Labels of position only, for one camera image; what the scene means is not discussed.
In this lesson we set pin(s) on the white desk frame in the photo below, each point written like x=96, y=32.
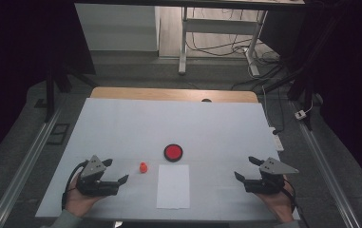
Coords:
x=219, y=27

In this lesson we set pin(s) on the person's right hand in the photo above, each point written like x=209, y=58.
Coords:
x=280, y=205

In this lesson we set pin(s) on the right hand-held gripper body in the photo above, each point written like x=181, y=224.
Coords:
x=264, y=185

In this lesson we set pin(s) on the round red ink pad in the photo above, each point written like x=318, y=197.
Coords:
x=173, y=153

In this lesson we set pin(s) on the small orange-red ball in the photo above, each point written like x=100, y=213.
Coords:
x=143, y=168

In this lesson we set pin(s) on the aluminium floor rail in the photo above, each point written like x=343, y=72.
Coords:
x=26, y=164
x=324, y=164

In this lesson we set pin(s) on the small white adapter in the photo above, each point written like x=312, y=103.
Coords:
x=300, y=114

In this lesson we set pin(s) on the person's left hand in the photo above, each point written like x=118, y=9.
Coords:
x=77, y=202

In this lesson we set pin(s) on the dark floor plate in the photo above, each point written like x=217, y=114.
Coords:
x=58, y=133

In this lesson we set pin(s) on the white power strip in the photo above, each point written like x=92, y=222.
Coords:
x=276, y=141

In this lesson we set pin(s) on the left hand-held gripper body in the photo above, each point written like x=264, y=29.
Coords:
x=91, y=185

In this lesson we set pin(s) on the white paper sheet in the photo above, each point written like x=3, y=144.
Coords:
x=173, y=190

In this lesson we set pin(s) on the wooden table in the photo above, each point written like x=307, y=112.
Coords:
x=169, y=94

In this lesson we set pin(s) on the dark table grommet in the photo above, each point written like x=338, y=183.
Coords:
x=206, y=100

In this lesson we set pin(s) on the white cabinet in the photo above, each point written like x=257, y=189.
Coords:
x=118, y=28

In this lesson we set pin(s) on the large white table cover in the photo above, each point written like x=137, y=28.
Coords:
x=169, y=123

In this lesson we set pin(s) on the black metal stand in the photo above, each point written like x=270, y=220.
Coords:
x=50, y=95
x=307, y=91

